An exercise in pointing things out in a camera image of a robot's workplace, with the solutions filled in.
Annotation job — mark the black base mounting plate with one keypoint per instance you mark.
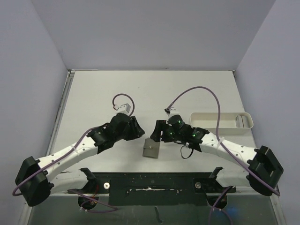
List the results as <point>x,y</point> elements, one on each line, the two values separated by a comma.
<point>153,188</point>

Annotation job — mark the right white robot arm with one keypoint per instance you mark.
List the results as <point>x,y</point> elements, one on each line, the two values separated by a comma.
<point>262,168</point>

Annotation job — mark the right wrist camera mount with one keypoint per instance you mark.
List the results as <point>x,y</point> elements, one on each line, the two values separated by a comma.
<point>171,112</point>

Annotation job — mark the white plastic tray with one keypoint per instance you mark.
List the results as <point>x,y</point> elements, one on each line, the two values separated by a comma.
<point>227,125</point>

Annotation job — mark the grey card holder wallet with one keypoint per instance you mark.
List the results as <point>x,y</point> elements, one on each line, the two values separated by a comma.
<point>151,148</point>

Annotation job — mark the aluminium rail frame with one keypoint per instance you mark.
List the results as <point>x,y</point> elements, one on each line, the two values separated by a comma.
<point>86,102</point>

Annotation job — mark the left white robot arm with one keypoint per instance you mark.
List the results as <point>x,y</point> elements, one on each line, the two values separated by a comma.
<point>37,179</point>

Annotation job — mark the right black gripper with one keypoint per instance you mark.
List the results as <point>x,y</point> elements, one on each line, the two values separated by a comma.
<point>161,131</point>

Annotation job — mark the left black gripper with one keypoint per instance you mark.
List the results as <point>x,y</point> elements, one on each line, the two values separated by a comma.
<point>136,131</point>

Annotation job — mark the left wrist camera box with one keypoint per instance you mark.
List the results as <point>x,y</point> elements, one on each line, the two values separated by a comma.
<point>125,108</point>

